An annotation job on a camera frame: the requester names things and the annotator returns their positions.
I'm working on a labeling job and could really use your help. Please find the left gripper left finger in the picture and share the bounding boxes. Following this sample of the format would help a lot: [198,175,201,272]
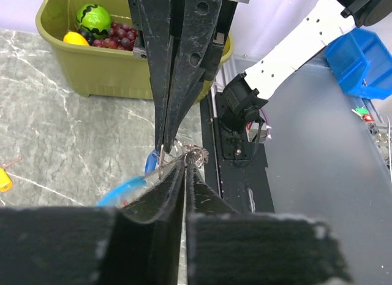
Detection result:
[1,162,185,284]

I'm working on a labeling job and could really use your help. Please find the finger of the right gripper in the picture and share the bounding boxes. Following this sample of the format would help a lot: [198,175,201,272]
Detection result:
[164,0,222,153]
[128,0,173,150]

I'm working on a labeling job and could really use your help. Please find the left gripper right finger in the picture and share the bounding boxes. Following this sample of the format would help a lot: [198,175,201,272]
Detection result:
[186,164,352,284]

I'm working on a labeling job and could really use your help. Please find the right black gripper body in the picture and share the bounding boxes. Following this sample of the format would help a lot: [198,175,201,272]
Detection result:
[131,0,254,59]

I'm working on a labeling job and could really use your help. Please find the light blue key handle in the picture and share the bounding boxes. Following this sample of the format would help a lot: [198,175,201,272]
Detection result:
[96,176,146,207]

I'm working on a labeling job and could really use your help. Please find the metal keyring with small rings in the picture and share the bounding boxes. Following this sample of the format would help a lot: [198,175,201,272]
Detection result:
[156,139,209,179]

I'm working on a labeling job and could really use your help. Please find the yellow key tag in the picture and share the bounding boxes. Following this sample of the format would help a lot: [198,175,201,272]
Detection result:
[0,169,13,192]

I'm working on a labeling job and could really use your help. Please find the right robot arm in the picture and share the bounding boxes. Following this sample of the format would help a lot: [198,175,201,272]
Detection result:
[128,0,391,153]

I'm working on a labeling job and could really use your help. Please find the purple toy grapes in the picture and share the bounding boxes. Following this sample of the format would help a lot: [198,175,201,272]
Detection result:
[78,21,138,51]

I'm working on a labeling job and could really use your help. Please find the green toy watermelon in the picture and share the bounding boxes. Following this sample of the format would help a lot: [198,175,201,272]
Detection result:
[76,4,112,39]

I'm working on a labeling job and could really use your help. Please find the olive green plastic bin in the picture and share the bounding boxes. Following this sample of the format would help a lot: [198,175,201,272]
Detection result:
[36,0,230,103]

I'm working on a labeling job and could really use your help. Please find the yellow toy lemon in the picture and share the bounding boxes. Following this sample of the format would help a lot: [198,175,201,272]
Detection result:
[62,31,89,46]

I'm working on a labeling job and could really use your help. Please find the blue plastic storage bin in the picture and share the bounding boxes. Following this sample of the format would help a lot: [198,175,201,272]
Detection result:
[324,28,391,100]

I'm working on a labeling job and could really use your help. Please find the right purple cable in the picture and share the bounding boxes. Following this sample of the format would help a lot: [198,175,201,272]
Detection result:
[258,108,273,142]

